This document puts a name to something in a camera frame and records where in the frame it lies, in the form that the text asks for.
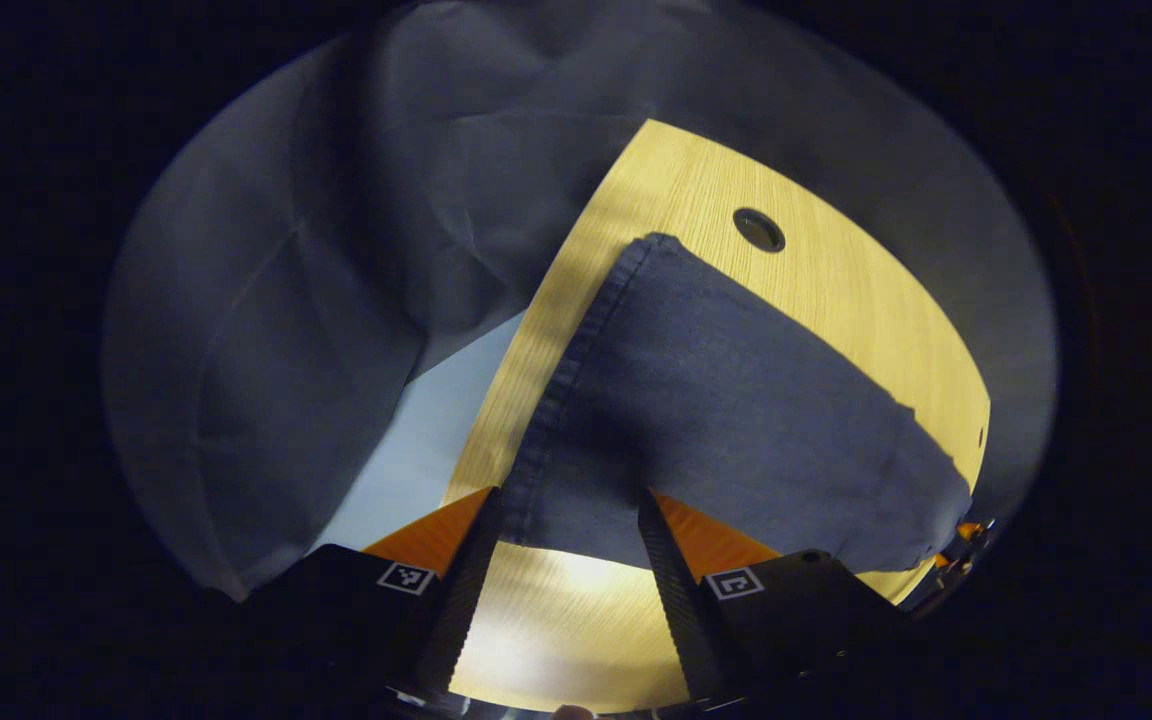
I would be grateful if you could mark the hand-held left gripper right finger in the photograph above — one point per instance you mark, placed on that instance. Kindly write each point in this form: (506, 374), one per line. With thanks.
(681, 620)

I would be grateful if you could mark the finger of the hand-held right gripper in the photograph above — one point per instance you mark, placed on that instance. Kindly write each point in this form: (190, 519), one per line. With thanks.
(968, 530)

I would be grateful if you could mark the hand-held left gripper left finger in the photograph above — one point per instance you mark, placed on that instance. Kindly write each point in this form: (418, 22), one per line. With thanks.
(466, 610)

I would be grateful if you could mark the dark blue jeans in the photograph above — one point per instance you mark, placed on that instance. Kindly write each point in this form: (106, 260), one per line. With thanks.
(716, 400)

